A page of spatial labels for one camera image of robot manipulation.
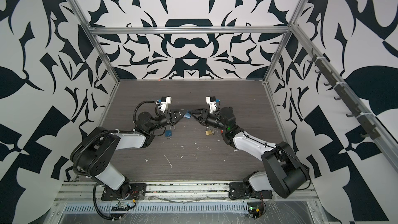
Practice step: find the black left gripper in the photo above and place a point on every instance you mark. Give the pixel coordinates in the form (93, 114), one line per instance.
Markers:
(170, 116)

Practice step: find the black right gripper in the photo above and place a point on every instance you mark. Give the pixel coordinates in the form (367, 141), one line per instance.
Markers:
(204, 113)

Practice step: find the brass padlock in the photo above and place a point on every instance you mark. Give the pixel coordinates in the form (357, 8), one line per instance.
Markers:
(209, 132)

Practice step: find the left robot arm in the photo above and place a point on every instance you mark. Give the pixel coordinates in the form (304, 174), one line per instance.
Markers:
(91, 158)

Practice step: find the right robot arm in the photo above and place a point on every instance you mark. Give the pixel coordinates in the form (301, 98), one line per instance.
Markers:
(284, 172)

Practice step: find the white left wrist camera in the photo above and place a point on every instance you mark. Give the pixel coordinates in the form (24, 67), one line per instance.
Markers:
(164, 103)

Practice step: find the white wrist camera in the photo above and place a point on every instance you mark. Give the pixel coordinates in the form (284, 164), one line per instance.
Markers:
(213, 103)
(164, 103)

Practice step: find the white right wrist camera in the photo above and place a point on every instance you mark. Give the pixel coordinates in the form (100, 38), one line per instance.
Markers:
(213, 103)

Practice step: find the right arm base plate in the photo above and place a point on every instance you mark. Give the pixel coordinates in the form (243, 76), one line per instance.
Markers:
(242, 190)

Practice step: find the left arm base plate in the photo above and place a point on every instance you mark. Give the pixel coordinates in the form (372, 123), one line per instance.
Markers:
(134, 191)

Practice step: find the white cable duct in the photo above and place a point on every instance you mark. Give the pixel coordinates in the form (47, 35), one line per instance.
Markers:
(157, 208)

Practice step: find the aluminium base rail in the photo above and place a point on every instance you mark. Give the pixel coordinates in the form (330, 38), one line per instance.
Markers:
(161, 191)

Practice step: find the wall hook rail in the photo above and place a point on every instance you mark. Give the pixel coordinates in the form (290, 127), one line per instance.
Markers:
(357, 109)

